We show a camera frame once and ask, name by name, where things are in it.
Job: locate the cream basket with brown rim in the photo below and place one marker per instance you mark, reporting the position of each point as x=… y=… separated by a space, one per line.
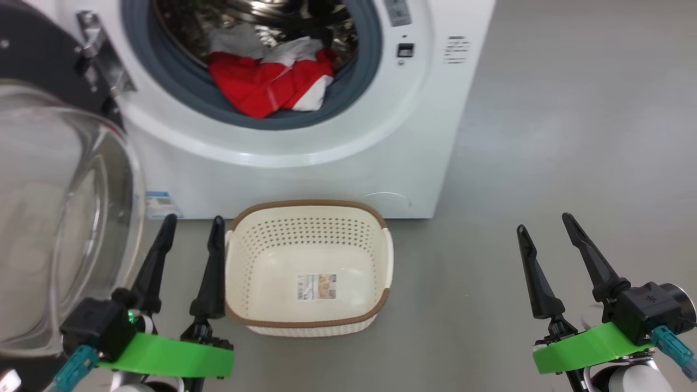
x=310 y=228

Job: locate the white front-load washing machine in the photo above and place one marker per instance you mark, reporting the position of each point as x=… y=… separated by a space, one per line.
x=326 y=179

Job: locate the teal right camera connector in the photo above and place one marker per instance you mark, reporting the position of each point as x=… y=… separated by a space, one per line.
x=672 y=348

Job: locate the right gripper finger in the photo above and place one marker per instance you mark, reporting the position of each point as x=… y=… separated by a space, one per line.
x=542 y=288
x=601 y=272

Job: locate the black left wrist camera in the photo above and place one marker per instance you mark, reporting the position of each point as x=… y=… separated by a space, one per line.
x=98 y=326

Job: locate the metal door hinge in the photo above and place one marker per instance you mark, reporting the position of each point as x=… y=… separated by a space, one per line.
x=103 y=51

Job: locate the teal left camera connector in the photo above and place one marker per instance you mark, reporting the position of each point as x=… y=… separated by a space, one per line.
x=76 y=367

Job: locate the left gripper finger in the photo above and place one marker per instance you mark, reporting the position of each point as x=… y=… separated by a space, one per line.
x=213 y=283
x=153 y=272

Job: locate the small printed text label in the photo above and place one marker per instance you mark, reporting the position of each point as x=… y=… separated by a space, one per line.
x=456 y=50

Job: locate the teal camera connector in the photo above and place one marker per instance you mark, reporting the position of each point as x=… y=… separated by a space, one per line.
x=672 y=348
x=76 y=367

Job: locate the printed sticker label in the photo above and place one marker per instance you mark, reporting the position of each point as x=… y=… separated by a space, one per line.
x=316 y=287

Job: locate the round white filter cover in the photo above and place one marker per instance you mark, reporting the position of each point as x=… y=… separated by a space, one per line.
x=386 y=202

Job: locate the grey rectangular sticker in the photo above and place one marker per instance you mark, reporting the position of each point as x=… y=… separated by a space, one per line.
x=397 y=12

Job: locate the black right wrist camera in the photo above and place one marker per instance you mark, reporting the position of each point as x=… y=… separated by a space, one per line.
x=650 y=310

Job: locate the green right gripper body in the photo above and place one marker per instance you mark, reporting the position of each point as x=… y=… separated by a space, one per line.
x=588 y=345

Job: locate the round washing machine door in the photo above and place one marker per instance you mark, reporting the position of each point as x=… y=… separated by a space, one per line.
x=38 y=54

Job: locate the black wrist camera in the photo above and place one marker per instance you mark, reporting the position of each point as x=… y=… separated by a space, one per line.
x=650 y=310
x=98 y=326

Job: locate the grey rubber door gasket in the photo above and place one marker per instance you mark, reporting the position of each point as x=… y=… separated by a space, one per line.
x=185 y=92

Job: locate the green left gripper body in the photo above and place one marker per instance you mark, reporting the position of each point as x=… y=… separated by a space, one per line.
x=174 y=356

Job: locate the red and white garment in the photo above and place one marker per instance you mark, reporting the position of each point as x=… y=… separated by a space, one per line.
x=256 y=87

